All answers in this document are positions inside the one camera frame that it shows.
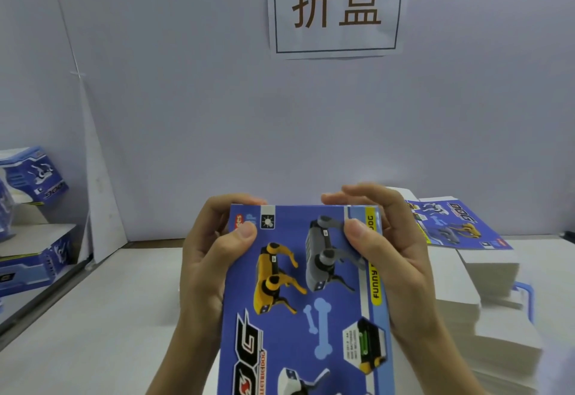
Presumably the blue dog-print cardboard box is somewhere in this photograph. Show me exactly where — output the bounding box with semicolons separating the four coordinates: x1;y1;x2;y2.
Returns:
216;203;397;395

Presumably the white paper wall sign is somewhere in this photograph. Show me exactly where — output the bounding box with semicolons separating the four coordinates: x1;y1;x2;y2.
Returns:
266;0;411;60

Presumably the person's left hand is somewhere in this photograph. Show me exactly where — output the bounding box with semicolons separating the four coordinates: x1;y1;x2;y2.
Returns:
178;194;269;348

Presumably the person's left forearm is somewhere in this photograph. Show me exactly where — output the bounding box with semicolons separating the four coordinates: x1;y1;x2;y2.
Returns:
146;336;221;395

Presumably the person's right hand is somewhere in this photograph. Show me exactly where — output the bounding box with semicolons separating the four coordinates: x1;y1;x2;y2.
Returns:
320;182;438;348

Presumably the pile of blue boxes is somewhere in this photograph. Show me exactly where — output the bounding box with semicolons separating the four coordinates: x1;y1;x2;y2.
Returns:
0;146;80;300

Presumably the stack of boxes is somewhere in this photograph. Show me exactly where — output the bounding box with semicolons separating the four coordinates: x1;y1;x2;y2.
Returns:
391;187;546;393

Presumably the person's right forearm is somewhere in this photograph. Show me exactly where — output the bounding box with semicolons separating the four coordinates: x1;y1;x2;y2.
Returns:
400;326;486;395

